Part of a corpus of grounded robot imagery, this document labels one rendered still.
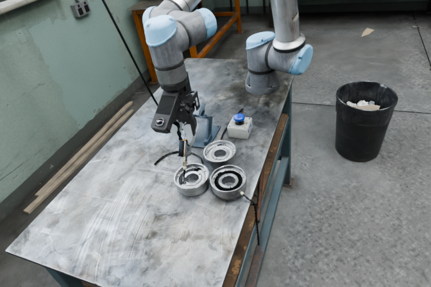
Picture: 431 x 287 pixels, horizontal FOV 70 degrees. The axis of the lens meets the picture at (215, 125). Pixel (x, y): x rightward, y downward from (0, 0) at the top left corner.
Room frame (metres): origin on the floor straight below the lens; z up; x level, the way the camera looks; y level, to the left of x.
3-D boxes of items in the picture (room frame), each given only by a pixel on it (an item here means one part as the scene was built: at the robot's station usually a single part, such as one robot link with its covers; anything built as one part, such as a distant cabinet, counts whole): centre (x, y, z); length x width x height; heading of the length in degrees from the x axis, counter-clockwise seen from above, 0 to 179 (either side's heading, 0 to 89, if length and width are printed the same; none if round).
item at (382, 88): (1.51, -0.92, 0.21); 0.34 x 0.34 x 0.43
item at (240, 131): (0.88, -0.09, 0.82); 0.08 x 0.07 x 0.05; 154
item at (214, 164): (0.75, 0.00, 0.82); 0.10 x 0.10 x 0.04
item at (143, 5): (3.51, 0.01, 0.39); 1.50 x 0.62 x 0.78; 154
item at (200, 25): (0.80, 0.02, 1.23); 0.11 x 0.11 x 0.08; 41
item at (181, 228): (0.94, 0.09, 0.79); 1.20 x 0.60 x 0.02; 154
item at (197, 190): (0.66, 0.10, 0.82); 0.10 x 0.10 x 0.04
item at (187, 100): (0.72, 0.08, 1.07); 0.09 x 0.08 x 0.12; 155
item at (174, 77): (0.72, 0.09, 1.15); 0.08 x 0.08 x 0.05
